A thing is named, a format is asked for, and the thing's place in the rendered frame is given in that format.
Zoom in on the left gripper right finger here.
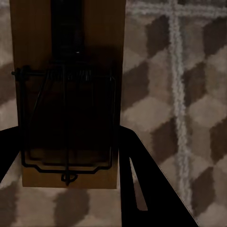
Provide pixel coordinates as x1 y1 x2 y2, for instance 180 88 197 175
119 126 199 227

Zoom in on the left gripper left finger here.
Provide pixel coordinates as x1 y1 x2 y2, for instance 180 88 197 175
0 126 20 182

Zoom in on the mousetrap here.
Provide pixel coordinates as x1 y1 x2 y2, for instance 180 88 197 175
9 0 126 189

